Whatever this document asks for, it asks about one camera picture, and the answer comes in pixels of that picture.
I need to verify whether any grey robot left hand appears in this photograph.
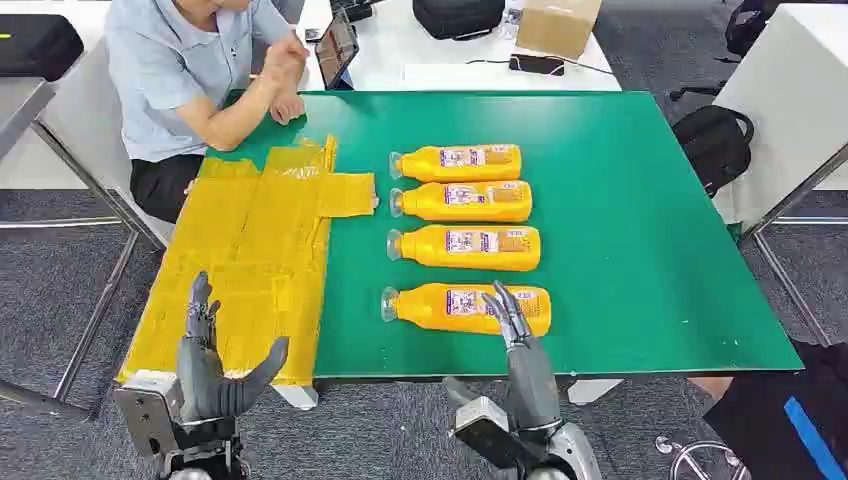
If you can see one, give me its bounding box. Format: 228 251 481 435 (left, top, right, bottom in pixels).
176 270 291 427

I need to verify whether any person's left hand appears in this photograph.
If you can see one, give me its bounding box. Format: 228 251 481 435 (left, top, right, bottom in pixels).
270 89 308 127

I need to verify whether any person's right hand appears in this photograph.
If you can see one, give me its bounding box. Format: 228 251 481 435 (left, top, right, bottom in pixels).
260 31 311 91

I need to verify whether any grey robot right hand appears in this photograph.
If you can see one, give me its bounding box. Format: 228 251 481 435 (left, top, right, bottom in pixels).
442 280 564 433

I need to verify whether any orange drink bottle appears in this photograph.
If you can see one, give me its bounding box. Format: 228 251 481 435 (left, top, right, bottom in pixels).
380 282 553 338
388 180 534 224
388 143 523 184
386 223 543 273

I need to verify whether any black tablet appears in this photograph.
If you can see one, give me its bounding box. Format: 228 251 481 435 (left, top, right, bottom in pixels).
313 9 360 91

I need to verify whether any black desk device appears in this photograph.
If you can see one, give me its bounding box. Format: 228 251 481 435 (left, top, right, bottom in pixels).
329 0 376 22

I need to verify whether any person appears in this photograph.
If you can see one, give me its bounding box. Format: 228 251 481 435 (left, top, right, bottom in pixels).
688 341 848 480
104 0 311 225

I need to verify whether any yellow sheet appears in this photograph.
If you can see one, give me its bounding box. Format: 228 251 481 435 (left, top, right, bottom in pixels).
115 134 379 388

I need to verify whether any white desk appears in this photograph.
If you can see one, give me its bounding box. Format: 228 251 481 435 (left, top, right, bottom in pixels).
294 0 623 93

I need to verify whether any black zipped bag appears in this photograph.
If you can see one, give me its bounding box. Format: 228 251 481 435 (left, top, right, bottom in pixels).
411 0 507 41

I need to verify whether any chrome chair base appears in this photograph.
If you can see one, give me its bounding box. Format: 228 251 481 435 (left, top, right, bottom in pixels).
655 435 753 480

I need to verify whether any green mat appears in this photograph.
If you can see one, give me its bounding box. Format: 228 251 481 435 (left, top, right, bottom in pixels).
205 89 805 380

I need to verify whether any white table with steel legs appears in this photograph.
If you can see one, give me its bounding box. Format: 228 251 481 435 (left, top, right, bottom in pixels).
0 0 175 422
712 3 848 349

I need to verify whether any clear plastic bottle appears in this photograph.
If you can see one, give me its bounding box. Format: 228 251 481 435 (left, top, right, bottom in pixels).
501 6 525 40

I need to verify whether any black hard case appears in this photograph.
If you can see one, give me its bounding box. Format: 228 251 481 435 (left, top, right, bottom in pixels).
0 14 86 83

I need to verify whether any cardboard box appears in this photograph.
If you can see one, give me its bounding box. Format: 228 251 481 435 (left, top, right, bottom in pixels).
515 0 603 61

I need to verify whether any black backpack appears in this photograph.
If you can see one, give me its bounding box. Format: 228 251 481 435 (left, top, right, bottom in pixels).
670 104 757 200

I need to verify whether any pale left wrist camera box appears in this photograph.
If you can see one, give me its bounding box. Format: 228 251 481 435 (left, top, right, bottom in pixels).
113 369 185 460

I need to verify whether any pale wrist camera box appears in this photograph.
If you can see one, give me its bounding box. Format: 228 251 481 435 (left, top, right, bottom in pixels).
450 396 538 472
113 369 185 460

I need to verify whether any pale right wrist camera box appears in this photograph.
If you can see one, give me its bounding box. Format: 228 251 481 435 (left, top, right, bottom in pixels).
450 396 538 472

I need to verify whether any thin black cable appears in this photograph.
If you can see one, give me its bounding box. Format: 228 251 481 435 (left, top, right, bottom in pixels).
465 56 617 76

